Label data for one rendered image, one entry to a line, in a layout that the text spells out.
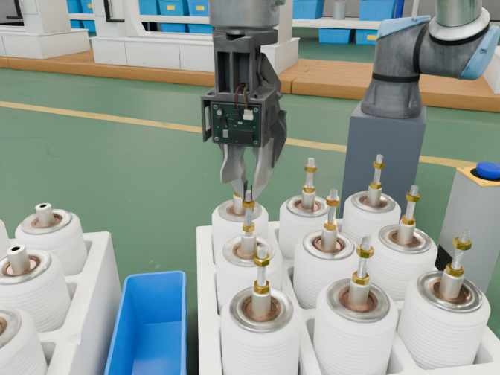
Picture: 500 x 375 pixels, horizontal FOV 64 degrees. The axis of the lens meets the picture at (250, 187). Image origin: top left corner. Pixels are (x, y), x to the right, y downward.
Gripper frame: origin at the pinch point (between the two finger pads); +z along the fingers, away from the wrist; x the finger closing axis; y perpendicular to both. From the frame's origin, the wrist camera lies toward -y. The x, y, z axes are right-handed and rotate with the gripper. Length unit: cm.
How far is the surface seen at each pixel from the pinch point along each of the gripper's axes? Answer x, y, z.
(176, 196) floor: -39, -56, 35
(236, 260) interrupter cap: -0.9, 3.6, 9.6
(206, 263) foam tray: -8.5, -3.7, 17.0
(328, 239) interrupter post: 10.9, -2.8, 8.1
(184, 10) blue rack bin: -229, -503, 3
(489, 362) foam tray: 32.5, 4.4, 18.4
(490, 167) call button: 34.6, -21.4, 2.0
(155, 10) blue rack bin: -275, -507, 3
